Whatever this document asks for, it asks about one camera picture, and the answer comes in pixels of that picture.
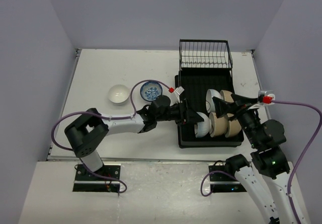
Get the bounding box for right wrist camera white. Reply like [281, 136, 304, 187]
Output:
[249, 90, 275, 109]

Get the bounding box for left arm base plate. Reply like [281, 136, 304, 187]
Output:
[72, 164, 121, 193]

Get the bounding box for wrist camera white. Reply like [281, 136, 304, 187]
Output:
[173, 86, 184, 102]
[249, 90, 275, 109]

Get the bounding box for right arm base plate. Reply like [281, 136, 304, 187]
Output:
[209, 173, 246, 193]

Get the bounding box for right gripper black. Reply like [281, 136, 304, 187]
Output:
[212, 93, 261, 146]

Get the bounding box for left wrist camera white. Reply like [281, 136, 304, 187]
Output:
[173, 86, 184, 102]

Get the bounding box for black wire dish rack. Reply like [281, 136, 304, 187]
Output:
[179, 39, 233, 69]

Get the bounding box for black drain tray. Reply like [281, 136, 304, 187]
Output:
[175, 68, 244, 148]

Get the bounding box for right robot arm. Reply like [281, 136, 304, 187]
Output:
[212, 91, 307, 223]

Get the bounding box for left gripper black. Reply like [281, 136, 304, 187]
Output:
[155, 98, 203, 126]

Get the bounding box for beige bowl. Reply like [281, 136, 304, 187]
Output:
[209, 112, 227, 137]
[220, 90, 234, 103]
[225, 113, 242, 138]

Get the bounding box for white bowl blue flowers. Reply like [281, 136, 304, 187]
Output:
[140, 81, 164, 101]

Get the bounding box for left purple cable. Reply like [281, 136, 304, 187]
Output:
[51, 79, 176, 193]

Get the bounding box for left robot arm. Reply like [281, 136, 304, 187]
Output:
[64, 95, 205, 180]

